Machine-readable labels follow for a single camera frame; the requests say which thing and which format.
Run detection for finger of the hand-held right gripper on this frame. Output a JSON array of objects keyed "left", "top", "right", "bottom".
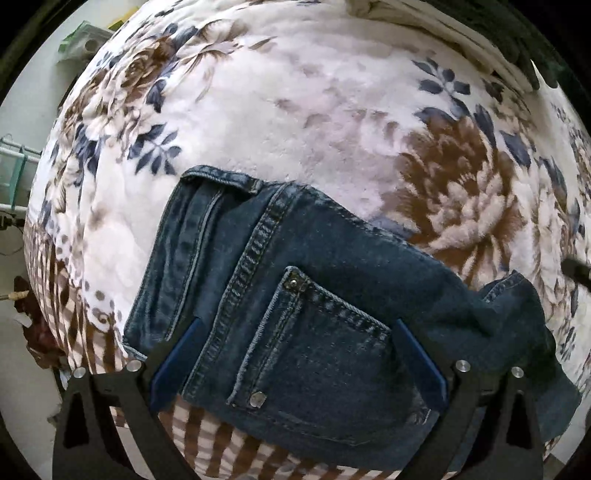
[{"left": 562, "top": 257, "right": 591, "bottom": 292}]

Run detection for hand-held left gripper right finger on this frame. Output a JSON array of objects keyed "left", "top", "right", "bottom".
[{"left": 393, "top": 318, "right": 544, "bottom": 480}]

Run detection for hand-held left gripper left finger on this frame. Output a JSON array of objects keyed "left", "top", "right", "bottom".
[{"left": 52, "top": 316, "right": 208, "bottom": 480}]

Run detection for blue denim pants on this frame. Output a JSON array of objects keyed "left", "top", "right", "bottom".
[{"left": 122, "top": 165, "right": 583, "bottom": 472}]

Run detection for dark red cloth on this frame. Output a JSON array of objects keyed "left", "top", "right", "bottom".
[{"left": 13, "top": 276, "right": 65, "bottom": 371}]

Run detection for floral fleece blanket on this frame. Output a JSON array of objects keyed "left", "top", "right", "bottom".
[{"left": 22, "top": 0, "right": 591, "bottom": 480}]

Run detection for white wire rack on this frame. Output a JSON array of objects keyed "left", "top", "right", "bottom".
[{"left": 0, "top": 135, "right": 42, "bottom": 232}]

